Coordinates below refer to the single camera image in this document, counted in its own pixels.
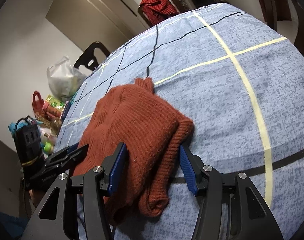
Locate rust red knit sweater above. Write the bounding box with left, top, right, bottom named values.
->
left=73, top=78, right=194, bottom=226

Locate person's left hand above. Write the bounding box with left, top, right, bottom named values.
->
left=29, top=190, right=44, bottom=207

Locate white cosmetic bottle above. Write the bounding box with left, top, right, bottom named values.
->
left=38, top=127, right=57, bottom=146

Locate glass jar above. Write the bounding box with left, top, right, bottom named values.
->
left=50, top=118, right=62, bottom=135

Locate dark blue flat case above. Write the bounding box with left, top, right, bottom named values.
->
left=60, top=101, right=71, bottom=120

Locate pink lidded cup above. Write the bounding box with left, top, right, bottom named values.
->
left=42, top=101, right=61, bottom=118

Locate blue thermos jug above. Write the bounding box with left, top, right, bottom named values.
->
left=8, top=120, right=28, bottom=136

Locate green floral box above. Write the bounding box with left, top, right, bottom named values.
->
left=45, top=94, right=65, bottom=111

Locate red gift bag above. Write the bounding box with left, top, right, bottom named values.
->
left=31, top=90, right=44, bottom=116

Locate white plastic bag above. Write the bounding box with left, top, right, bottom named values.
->
left=47, top=56, right=87, bottom=102

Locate black wooden chair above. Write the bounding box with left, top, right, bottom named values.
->
left=73, top=41, right=110, bottom=72

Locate blue checked table cloth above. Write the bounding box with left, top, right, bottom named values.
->
left=55, top=3, right=304, bottom=239

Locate red checked garment on chair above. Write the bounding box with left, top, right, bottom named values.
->
left=138, top=0, right=179, bottom=27

